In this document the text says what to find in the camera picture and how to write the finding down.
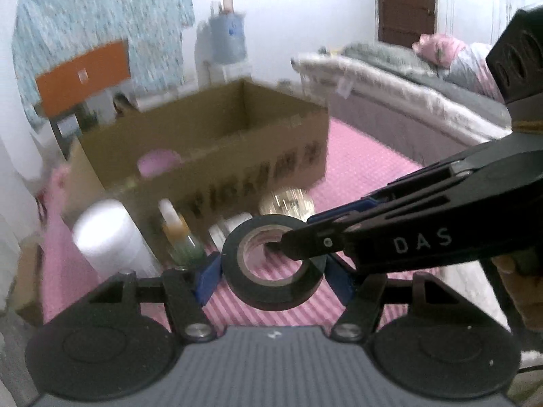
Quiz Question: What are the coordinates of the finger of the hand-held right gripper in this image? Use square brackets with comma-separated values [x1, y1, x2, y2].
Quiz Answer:
[279, 219, 358, 264]
[305, 157, 472, 229]

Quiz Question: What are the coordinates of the black tape roll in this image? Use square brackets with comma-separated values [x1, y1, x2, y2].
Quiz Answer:
[221, 216, 327, 311]

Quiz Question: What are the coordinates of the brown cardboard piece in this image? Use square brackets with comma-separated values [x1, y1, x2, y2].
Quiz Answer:
[13, 241, 45, 327]

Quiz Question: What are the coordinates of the pink pillow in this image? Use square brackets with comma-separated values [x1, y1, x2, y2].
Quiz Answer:
[413, 34, 505, 98]

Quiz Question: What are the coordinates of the gold lid jar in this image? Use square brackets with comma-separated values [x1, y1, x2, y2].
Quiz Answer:
[260, 189, 315, 221]

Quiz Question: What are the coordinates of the blue water jug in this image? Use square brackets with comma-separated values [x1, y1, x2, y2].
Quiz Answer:
[210, 13, 247, 64]

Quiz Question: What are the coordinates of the brown wooden door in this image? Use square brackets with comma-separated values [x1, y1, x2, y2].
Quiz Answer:
[375, 0, 437, 49]

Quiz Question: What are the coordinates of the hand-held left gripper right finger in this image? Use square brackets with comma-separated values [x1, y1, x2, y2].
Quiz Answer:
[324, 254, 461, 343]

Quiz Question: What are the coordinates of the green dropper bottle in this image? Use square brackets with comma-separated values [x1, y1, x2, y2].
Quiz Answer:
[159, 200, 206, 270]

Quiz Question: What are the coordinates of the small white tube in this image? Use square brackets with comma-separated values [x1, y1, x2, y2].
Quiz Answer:
[210, 214, 255, 251]

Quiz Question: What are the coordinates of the brown cardboard box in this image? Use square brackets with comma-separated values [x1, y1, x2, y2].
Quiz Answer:
[63, 78, 331, 242]

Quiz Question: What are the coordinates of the grey mattress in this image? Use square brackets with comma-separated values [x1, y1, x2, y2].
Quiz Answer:
[293, 46, 514, 168]

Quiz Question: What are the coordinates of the orange top product box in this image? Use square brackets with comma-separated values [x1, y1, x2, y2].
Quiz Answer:
[36, 40, 141, 153]

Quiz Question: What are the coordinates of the purple plastic lid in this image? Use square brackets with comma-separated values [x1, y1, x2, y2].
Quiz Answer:
[138, 149, 181, 177]

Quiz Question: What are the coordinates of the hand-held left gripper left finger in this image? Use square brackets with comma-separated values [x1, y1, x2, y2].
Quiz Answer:
[85, 252, 223, 344]

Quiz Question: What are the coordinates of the grey blanket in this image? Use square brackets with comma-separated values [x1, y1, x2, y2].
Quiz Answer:
[341, 42, 510, 113]

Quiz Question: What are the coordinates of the person's right hand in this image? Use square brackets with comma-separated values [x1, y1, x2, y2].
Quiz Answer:
[492, 254, 543, 340]

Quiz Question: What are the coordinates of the white supplement bottle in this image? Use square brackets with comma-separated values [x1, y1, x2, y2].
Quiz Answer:
[72, 199, 155, 280]

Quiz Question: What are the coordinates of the pink checkered tablecloth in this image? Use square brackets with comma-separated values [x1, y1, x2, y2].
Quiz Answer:
[38, 119, 446, 331]

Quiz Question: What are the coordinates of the blue patterned hanging cloth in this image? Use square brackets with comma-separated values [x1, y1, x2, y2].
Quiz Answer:
[13, 0, 196, 132]

